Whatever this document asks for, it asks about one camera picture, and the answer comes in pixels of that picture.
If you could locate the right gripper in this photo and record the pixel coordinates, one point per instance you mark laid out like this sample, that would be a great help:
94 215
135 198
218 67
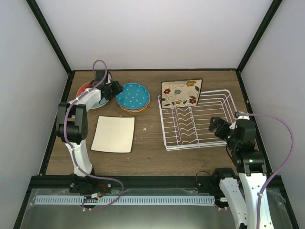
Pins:
213 126

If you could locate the red teal flower plate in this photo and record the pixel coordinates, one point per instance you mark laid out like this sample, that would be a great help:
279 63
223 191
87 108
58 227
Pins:
97 105

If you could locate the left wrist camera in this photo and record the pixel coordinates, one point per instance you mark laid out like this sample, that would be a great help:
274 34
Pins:
108 79

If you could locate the teal polka dot plate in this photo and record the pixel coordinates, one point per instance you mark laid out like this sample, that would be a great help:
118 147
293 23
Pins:
133 96

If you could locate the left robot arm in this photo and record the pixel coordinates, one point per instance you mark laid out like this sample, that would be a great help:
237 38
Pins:
72 120

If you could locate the cream square plate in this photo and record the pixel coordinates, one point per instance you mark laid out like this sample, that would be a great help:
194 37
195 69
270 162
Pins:
114 135

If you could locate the white wire dish rack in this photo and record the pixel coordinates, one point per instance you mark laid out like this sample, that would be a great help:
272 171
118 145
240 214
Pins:
187 127

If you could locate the slotted cable duct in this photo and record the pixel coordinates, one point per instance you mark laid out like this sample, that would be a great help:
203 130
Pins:
127 200

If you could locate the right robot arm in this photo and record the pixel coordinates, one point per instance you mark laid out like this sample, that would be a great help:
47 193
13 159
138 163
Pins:
246 195

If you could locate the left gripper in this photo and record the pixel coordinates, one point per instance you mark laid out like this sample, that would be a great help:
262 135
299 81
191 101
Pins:
118 88

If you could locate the black aluminium frame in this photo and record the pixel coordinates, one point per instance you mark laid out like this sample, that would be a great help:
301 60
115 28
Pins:
42 180

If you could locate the floral square plate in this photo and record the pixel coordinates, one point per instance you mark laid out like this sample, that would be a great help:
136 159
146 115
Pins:
183 93

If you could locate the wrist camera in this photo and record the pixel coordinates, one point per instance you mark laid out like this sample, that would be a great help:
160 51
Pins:
108 79
238 115

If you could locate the orange polka dot plate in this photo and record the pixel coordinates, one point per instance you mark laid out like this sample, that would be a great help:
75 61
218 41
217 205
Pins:
134 110

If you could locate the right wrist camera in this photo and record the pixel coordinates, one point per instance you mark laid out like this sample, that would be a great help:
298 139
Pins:
238 115

